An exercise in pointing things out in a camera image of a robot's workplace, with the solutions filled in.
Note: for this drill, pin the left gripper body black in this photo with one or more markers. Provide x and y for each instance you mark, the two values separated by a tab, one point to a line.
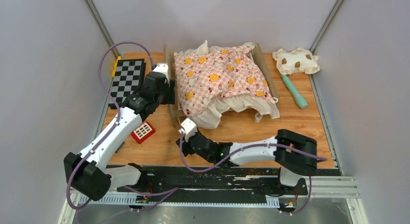
168	96

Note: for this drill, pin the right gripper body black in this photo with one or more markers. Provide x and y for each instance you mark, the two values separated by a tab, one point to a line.
188	150

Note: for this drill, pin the pink checkered duck cushion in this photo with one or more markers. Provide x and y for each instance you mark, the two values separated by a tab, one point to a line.
213	80

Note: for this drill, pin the cream pillow brown spots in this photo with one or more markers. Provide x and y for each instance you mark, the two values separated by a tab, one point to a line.
297	61

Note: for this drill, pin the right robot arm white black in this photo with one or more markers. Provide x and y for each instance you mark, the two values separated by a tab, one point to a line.
296	153

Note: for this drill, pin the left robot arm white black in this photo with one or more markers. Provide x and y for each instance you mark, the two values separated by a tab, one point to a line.
86	171

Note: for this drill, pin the black grey chessboard box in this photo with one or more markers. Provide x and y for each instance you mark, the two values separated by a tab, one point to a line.
129	74

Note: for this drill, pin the red white window brick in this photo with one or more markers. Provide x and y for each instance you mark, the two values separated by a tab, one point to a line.
143	132

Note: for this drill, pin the teal cylindrical toy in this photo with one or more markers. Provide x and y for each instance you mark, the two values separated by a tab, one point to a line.
298	98

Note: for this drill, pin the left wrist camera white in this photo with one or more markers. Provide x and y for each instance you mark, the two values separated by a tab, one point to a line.
162	68

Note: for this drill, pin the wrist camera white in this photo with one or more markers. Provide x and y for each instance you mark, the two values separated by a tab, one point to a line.
188	129
162	68

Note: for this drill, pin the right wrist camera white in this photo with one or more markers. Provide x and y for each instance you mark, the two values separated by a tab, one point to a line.
188	129

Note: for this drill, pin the yellow clip on frame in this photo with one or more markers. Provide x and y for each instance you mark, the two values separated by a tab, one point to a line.
115	66

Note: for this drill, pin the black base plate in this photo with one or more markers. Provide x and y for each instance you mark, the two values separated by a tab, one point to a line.
221	185

